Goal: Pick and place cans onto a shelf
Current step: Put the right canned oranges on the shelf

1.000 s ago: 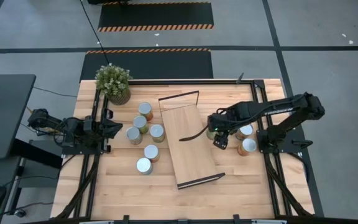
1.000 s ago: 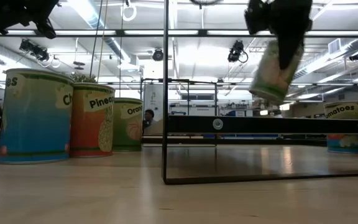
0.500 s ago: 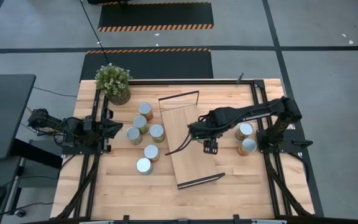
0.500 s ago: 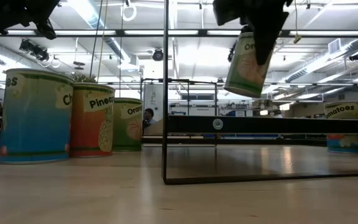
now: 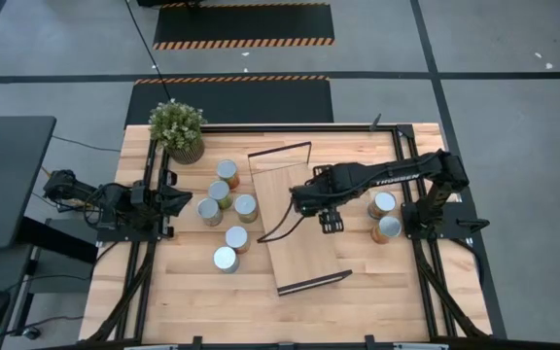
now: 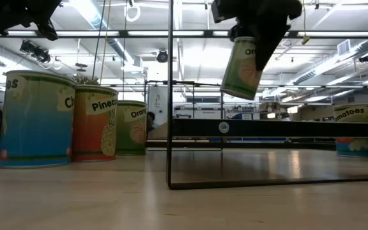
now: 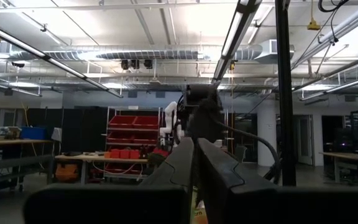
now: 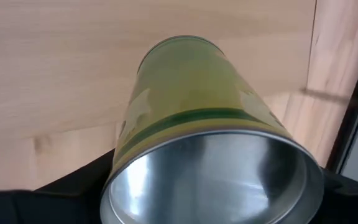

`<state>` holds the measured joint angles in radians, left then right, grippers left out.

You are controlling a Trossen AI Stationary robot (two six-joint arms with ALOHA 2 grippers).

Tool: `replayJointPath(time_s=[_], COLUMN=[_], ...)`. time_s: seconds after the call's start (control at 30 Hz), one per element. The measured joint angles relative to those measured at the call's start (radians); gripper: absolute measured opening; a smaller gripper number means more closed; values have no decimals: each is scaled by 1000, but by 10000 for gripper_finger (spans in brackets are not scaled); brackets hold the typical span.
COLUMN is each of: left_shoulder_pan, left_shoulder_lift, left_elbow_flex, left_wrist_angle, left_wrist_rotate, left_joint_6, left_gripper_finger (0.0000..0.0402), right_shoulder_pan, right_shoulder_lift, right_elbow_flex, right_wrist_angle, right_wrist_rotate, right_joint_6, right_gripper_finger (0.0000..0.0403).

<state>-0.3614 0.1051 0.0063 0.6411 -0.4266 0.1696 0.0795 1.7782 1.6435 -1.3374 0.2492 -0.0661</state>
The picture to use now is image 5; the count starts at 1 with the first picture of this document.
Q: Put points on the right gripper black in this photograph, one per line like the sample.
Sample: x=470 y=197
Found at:
x=311 y=197

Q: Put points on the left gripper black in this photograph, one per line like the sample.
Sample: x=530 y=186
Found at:
x=151 y=201

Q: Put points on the yellow can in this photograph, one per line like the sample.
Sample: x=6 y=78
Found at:
x=220 y=190

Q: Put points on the orange corn label can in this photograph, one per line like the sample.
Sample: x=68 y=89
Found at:
x=384 y=201
x=389 y=226

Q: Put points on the blue berries label can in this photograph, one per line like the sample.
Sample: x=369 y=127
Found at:
x=245 y=204
x=225 y=257

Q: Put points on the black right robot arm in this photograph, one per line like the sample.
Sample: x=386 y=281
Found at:
x=396 y=172

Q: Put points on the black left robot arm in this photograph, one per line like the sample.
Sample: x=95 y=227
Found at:
x=63 y=187

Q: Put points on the artificial plant in ribbed pot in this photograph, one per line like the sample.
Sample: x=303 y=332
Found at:
x=178 y=126

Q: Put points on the black hazard-striped floor mat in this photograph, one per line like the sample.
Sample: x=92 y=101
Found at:
x=243 y=22
x=241 y=102

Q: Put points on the black desk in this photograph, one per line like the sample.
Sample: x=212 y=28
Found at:
x=8 y=185

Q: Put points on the black aluminium rig frame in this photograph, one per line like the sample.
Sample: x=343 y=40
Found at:
x=285 y=129

